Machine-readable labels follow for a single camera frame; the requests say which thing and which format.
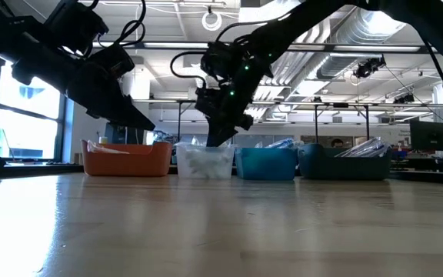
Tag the black ceiling spotlight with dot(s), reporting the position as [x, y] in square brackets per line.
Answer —
[369, 67]

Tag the white light panel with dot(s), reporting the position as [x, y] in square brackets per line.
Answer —
[252, 15]

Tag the person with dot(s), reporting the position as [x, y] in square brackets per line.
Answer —
[337, 143]

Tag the clear plastic bin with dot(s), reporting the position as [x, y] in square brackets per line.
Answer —
[204, 165]

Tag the black computer monitor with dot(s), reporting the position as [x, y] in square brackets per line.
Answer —
[431, 135]

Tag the black equipment box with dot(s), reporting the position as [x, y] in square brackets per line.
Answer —
[121, 136]

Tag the teal blue plastic bin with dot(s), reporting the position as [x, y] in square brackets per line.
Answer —
[265, 165]

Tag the orange plastic bin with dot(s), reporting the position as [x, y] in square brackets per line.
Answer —
[129, 161]

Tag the black track lights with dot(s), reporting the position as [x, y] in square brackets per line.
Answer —
[404, 99]

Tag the dark grey plastic bin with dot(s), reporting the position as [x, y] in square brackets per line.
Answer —
[344, 169]

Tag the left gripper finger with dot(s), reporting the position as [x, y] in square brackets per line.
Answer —
[129, 127]
[133, 113]

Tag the yellow cup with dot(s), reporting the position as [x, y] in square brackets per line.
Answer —
[103, 140]

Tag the blue toothbrush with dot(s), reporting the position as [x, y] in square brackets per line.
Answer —
[260, 145]
[283, 143]

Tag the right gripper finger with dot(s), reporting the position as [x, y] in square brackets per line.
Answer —
[214, 132]
[227, 132]

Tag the black frame workbench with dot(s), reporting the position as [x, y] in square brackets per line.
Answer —
[179, 123]
[316, 127]

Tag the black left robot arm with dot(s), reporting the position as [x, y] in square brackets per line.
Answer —
[14, 38]

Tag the black cluttered desk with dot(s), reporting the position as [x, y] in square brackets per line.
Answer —
[429, 163]

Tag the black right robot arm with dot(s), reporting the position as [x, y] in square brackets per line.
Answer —
[302, 19]

